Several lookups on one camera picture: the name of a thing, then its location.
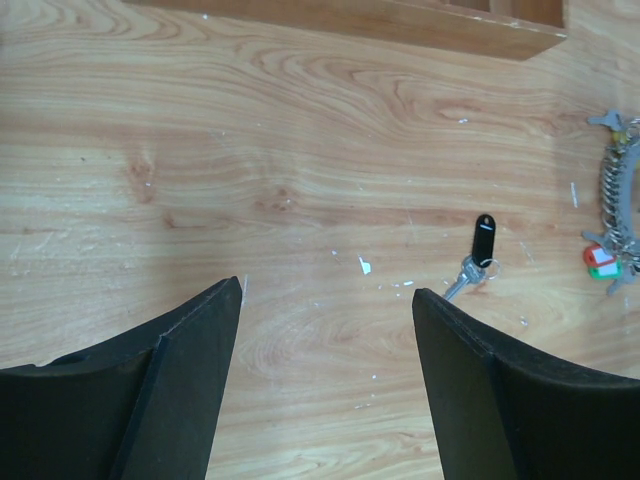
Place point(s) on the wooden compartment tray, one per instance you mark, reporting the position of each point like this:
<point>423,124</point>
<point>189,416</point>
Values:
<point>514,30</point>

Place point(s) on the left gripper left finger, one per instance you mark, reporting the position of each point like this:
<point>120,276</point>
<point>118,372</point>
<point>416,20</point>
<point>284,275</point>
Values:
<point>141,405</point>

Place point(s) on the key with black tag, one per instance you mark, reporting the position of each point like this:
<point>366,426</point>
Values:
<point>475,265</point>

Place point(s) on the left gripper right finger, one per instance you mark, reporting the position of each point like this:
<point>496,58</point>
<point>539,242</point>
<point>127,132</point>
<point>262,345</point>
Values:
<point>502,409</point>

